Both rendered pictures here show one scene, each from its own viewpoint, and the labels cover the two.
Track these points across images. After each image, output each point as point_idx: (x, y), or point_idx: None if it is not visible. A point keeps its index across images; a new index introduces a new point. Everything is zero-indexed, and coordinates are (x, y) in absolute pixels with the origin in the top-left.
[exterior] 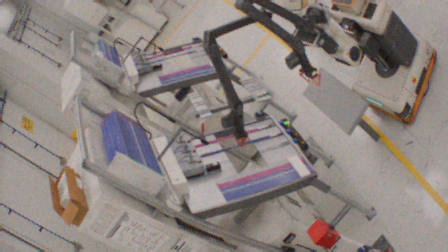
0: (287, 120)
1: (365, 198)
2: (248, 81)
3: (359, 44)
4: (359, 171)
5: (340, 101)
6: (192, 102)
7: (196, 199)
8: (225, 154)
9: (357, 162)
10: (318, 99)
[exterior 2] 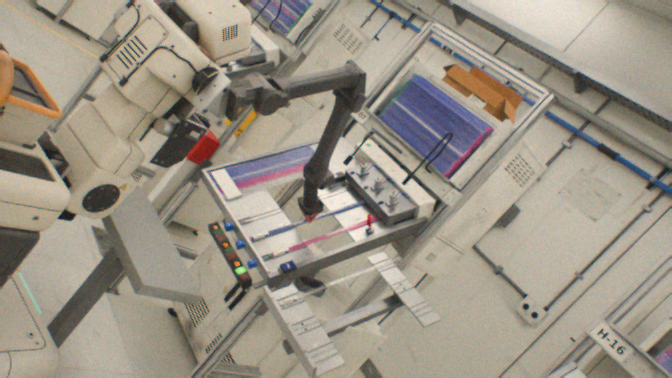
0: (239, 275)
1: (110, 310)
2: (322, 354)
3: (48, 129)
4: (104, 350)
5: (132, 213)
6: (417, 292)
7: (343, 150)
8: (327, 207)
9: (101, 365)
10: (172, 256)
